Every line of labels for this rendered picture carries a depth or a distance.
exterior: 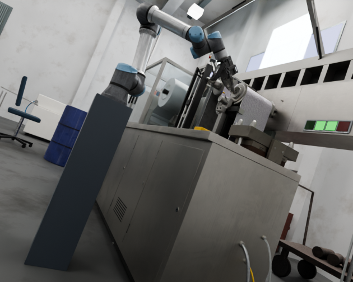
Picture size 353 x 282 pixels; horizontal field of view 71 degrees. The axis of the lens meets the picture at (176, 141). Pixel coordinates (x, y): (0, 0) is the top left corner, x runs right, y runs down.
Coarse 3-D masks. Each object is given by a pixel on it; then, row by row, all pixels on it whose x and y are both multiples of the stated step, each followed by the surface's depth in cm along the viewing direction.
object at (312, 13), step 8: (248, 0) 180; (312, 0) 144; (232, 8) 195; (312, 8) 146; (224, 16) 206; (312, 16) 148; (208, 24) 226; (312, 24) 150; (320, 32) 150; (320, 40) 151; (320, 48) 149; (320, 56) 150
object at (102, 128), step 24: (96, 96) 126; (96, 120) 126; (120, 120) 131; (96, 144) 127; (72, 168) 124; (96, 168) 128; (72, 192) 124; (96, 192) 129; (48, 216) 121; (72, 216) 125; (48, 240) 122; (72, 240) 126; (48, 264) 122
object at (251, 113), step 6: (246, 102) 148; (246, 108) 148; (252, 108) 150; (246, 114) 149; (252, 114) 151; (258, 114) 153; (264, 114) 155; (246, 120) 149; (252, 120) 151; (258, 120) 153; (264, 120) 156; (258, 126) 154; (264, 126) 156
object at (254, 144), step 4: (236, 140) 140; (244, 140) 134; (248, 140) 132; (252, 140) 129; (244, 144) 133; (248, 144) 130; (252, 144) 128; (256, 144) 130; (260, 144) 131; (248, 148) 130; (252, 148) 129; (256, 148) 130; (260, 148) 131; (264, 148) 132; (268, 148) 134; (256, 152) 130; (260, 152) 132; (264, 152) 133; (264, 156) 133; (284, 160) 140; (280, 164) 139; (284, 164) 140
